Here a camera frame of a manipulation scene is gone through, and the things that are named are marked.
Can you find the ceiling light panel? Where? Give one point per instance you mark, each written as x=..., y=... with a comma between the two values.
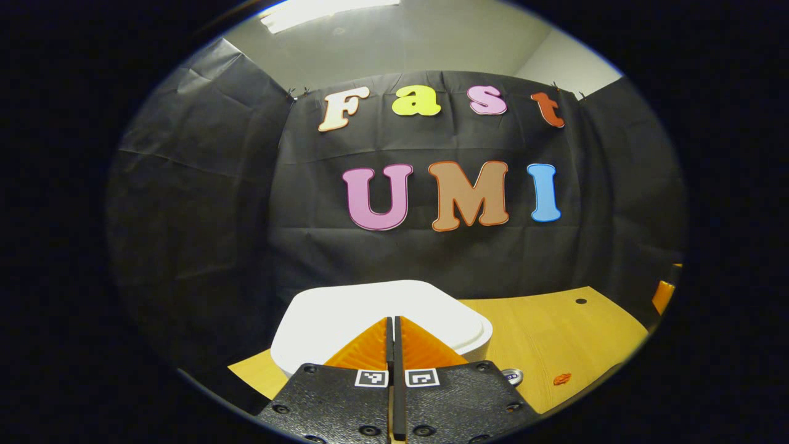
x=327, y=12

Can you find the small orange paper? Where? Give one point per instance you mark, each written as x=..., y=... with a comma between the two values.
x=561, y=378

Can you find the white desktop garbage bin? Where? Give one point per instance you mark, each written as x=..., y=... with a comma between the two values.
x=370, y=305

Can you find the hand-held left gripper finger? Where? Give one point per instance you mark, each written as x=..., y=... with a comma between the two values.
x=389, y=348
x=399, y=407

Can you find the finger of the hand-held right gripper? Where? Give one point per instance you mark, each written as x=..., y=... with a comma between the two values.
x=663, y=296

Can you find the blue and silver pop can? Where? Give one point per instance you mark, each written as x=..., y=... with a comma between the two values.
x=513, y=375

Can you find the black backdrop cloth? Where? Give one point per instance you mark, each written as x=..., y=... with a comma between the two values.
x=203, y=216

